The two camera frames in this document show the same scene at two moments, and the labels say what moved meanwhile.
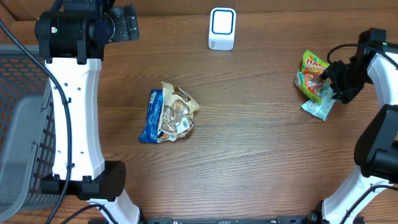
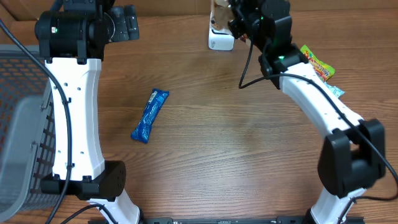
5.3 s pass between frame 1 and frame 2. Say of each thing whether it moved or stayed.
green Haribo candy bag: moved
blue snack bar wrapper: moved
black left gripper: stayed
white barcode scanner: stayed
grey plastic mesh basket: stayed
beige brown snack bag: moved
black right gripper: moved
